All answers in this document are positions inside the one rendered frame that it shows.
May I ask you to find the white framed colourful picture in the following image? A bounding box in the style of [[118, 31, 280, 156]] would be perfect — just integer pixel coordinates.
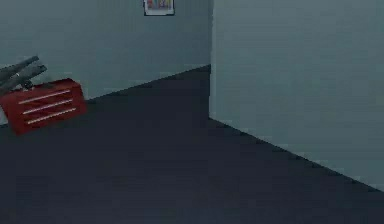
[[143, 0, 176, 17]]

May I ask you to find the red chest of drawers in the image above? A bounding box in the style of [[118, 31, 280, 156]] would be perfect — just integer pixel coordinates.
[[0, 78, 88, 137]]

